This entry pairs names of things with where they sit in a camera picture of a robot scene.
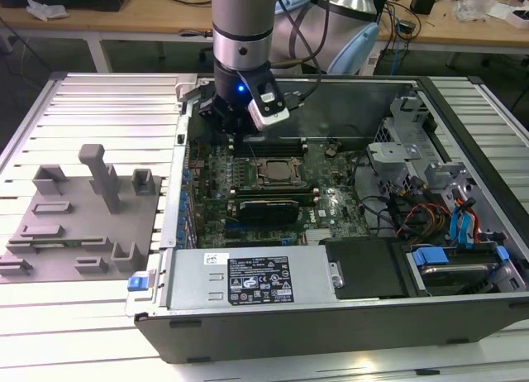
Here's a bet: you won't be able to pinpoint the black graphics card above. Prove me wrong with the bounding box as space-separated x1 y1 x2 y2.
237 198 301 226

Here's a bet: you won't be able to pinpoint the wooden desk white legs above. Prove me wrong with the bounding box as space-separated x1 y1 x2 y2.
0 0 529 73

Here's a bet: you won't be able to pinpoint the green motherboard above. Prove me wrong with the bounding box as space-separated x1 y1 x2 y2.
185 140 373 249

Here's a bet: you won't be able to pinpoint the silver chipset heatsink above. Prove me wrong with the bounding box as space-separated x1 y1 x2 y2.
305 228 331 246

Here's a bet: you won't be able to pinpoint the grey metal drive cage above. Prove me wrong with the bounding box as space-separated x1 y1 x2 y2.
365 94 446 201

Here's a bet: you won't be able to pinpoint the silver power supply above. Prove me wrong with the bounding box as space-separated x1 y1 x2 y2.
167 245 336 313

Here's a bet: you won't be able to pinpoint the grey plastic parts rack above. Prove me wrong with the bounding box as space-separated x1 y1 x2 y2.
0 144 164 284

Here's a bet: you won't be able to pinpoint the black optical drive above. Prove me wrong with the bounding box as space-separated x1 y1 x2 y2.
322 236 408 300

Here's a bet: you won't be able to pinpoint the crumpled white plastic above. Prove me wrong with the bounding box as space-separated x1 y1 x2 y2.
25 0 69 21

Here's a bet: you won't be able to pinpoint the black open PC case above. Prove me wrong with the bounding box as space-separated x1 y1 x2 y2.
126 74 529 365

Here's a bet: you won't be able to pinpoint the blue disk carrier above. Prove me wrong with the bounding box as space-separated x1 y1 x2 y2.
411 244 510 271

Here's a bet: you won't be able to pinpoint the clear plastic bag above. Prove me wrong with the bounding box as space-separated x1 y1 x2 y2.
452 0 513 23

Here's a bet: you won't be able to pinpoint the silver black hard disk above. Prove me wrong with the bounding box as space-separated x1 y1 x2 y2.
419 262 493 296

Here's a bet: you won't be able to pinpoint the white open box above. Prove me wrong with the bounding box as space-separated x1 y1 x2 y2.
510 7 529 30

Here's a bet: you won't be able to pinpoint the white wrist camera black mount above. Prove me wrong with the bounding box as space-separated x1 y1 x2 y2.
246 80 291 131

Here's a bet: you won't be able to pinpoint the black braided cable brass end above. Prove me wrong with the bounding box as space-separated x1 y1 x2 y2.
270 0 317 69

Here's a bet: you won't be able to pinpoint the blue network cable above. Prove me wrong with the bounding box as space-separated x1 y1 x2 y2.
390 38 404 75

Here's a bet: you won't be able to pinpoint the orange red wire bundle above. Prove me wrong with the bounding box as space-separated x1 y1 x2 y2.
395 203 452 239

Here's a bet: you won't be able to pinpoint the blue flat data wire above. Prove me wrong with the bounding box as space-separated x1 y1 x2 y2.
449 206 466 250
460 198 479 250

